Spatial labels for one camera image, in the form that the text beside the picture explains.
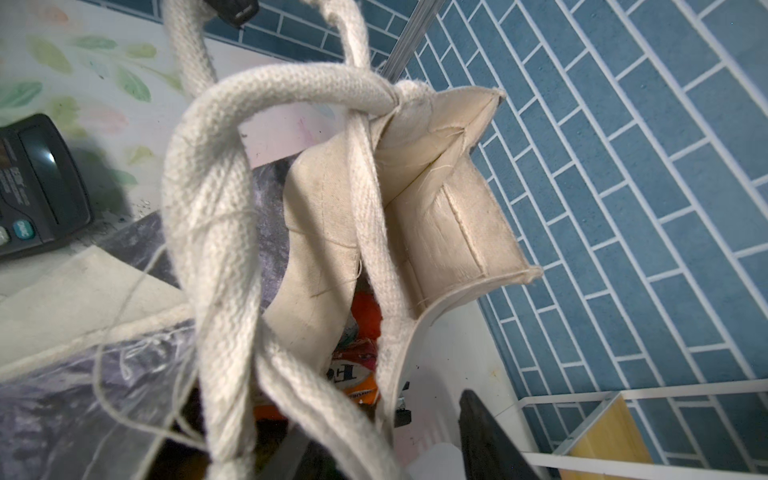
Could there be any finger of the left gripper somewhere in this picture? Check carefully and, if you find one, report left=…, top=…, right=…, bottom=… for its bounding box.
left=205, top=0, right=260, bottom=27

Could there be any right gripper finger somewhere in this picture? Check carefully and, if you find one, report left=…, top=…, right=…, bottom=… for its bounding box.
left=458, top=389, right=539, bottom=480

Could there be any orange Fox's candy bag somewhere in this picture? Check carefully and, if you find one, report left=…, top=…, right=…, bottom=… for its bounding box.
left=326, top=339, right=379, bottom=405

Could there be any beige canvas tote bag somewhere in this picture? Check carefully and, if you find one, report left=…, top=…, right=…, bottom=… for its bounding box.
left=0, top=0, right=544, bottom=480

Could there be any red tomato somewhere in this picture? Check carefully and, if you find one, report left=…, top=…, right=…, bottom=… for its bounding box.
left=351, top=291, right=382, bottom=341

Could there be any black desk calculator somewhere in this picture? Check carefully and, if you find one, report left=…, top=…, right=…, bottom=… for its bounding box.
left=1, top=113, right=94, bottom=261

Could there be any white wire shelf rack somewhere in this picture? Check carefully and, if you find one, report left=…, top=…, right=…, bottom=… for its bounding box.
left=517, top=380, right=767, bottom=479

